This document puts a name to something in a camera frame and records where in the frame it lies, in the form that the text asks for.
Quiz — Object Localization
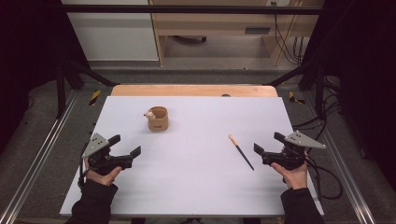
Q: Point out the hanging black cables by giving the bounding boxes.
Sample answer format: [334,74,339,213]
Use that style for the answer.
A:
[272,1,305,67]

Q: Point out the white cabinet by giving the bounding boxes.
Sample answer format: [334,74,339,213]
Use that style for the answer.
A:
[61,0,160,63]

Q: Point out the wooden desk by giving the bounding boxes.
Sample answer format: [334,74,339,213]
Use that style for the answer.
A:
[148,0,325,67]

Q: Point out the metal floor rail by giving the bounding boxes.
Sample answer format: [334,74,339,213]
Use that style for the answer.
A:
[0,89,79,224]
[302,89,378,224]

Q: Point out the person's left hand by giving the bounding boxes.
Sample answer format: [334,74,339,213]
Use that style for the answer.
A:
[83,156,123,187]

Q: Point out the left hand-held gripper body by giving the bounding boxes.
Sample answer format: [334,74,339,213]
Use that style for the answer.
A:
[81,133,134,175]

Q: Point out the black brush with orange tip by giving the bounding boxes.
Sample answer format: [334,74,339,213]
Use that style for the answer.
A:
[227,133,256,172]

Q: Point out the brown cup with animal figure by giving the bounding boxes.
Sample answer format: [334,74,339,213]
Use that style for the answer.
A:
[143,105,170,133]

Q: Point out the yellow and black tape strip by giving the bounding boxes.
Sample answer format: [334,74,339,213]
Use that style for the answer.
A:
[288,91,306,105]
[88,89,103,107]

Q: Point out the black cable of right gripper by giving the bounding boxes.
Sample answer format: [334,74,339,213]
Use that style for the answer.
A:
[304,154,345,201]

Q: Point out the wooden table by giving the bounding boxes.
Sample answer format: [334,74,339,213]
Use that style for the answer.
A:
[110,84,279,98]

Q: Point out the person's right hand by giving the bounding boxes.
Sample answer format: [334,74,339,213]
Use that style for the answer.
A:
[270,150,310,190]

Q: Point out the black floor cables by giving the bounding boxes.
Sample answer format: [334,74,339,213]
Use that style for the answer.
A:
[291,76,344,142]

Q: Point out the black horizontal frame bar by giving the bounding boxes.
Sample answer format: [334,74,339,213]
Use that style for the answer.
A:
[61,4,323,16]

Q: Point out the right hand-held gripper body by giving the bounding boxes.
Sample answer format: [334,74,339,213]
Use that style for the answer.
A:
[262,130,327,172]

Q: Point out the black metal stand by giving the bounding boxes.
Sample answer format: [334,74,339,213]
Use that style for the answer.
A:
[263,57,327,117]
[55,57,120,119]

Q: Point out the black curtain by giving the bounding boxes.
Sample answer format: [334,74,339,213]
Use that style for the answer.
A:
[298,0,396,191]
[0,0,92,155]

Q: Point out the white board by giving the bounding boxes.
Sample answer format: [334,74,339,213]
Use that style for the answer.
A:
[59,95,325,217]

